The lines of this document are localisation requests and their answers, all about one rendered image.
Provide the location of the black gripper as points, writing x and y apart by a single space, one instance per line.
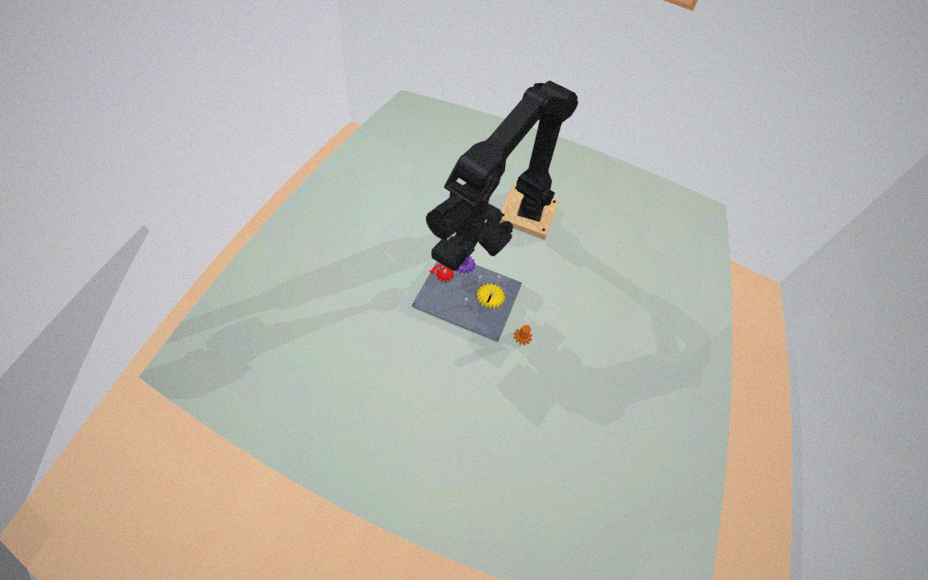
452 252

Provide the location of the purple gear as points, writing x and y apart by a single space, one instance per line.
467 266

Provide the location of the yellow gear with black stripe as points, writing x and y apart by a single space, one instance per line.
485 298

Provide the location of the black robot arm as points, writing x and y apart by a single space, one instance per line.
482 166

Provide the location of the orange gear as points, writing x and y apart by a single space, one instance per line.
523 335

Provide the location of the red gear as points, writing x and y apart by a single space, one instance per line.
443 276

